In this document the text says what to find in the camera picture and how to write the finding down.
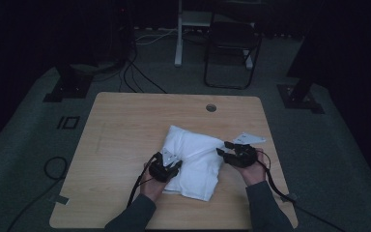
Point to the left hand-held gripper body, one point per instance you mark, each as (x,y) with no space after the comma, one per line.
(159,167)

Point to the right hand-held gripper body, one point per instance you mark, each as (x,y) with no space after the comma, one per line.
(246,156)

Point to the white skirt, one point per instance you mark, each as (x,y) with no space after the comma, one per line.
(196,161)

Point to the person's right hand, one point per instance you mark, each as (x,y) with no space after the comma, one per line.
(256,174)

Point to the person's left hand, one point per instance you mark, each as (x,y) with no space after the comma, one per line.
(153,190)

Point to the grey table grommet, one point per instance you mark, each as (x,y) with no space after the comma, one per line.
(211,108)

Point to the grey tape piece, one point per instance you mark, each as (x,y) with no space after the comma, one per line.
(59,199)
(289,197)

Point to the black stand with base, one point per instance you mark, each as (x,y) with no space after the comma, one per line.
(301,96)
(69,87)

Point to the black folding chair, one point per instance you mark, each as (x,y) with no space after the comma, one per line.
(232,35)

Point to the white desk frame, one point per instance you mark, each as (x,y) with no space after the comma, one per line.
(178,42)

